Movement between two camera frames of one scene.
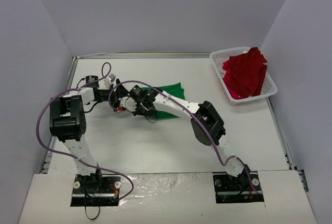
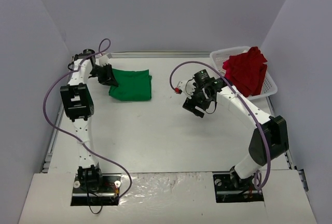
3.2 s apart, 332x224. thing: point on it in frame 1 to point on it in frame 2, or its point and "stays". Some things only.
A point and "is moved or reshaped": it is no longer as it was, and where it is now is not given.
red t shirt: [246, 72] stays
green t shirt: [175, 89] is moved or reshaped
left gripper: [114, 93] to [107, 76]
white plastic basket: [218, 58] stays
